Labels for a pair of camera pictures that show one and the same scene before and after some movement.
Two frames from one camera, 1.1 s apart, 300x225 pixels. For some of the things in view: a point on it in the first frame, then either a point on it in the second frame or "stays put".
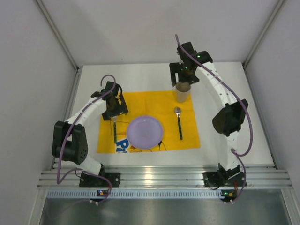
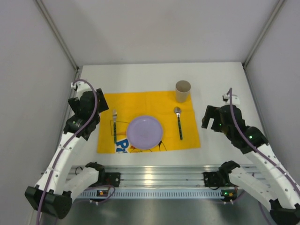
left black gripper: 116,111 → 101,101
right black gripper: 183,78 → 208,117
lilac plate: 145,132 stays put
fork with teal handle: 115,118 stays put
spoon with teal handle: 177,110 stays put
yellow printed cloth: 180,121 stays put
